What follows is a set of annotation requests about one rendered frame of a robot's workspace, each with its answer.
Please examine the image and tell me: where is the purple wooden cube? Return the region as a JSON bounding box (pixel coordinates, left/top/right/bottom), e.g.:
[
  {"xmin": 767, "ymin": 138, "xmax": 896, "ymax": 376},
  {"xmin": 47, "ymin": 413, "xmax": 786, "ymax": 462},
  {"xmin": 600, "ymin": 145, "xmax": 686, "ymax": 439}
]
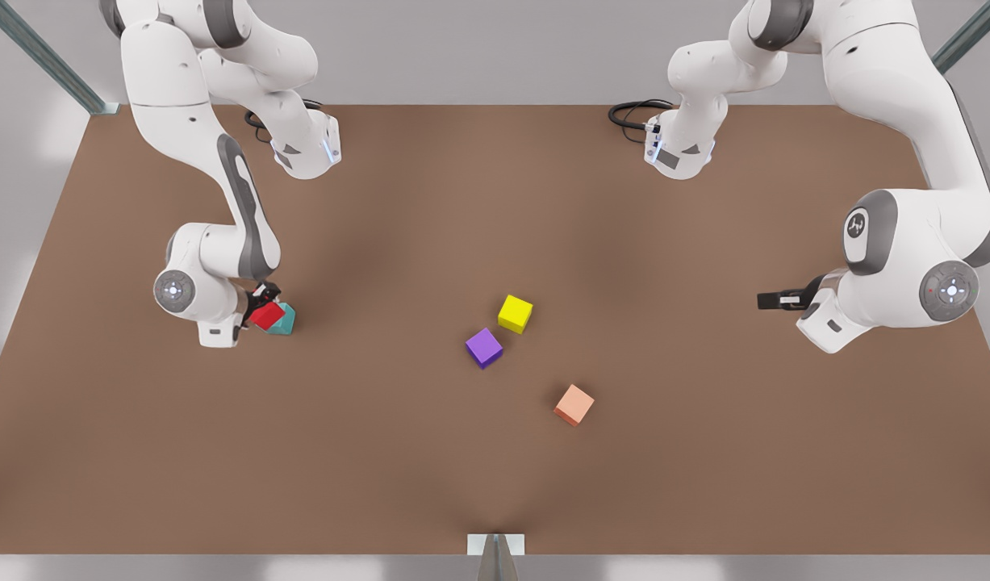
[{"xmin": 465, "ymin": 327, "xmax": 504, "ymax": 370}]

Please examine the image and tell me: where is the orange wooden cube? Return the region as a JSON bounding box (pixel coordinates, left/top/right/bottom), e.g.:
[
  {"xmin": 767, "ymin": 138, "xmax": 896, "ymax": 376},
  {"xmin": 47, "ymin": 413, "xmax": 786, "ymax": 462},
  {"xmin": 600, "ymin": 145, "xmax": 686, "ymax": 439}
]
[{"xmin": 553, "ymin": 383, "xmax": 595, "ymax": 427}]

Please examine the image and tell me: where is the yellow wooden cube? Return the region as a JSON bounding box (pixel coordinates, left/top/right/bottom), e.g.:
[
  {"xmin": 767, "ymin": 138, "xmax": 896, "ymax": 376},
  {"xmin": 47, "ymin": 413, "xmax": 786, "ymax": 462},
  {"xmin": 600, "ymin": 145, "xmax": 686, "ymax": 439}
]
[{"xmin": 497, "ymin": 294, "xmax": 534, "ymax": 335}]

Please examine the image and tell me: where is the black cable loop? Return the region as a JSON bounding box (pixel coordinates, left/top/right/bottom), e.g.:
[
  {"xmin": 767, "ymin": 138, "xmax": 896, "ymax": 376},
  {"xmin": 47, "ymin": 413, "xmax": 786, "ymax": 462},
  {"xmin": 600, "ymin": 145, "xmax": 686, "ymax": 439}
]
[
  {"xmin": 244, "ymin": 98, "xmax": 324, "ymax": 146},
  {"xmin": 608, "ymin": 99, "xmax": 678, "ymax": 144}
]

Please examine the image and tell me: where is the silver frame post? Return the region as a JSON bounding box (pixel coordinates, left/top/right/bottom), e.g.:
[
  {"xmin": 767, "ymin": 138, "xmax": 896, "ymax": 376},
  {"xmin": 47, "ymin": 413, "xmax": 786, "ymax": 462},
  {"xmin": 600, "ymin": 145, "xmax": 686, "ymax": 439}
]
[
  {"xmin": 0, "ymin": 0, "xmax": 120, "ymax": 115},
  {"xmin": 467, "ymin": 533, "xmax": 526, "ymax": 581},
  {"xmin": 932, "ymin": 0, "xmax": 990, "ymax": 75}
]

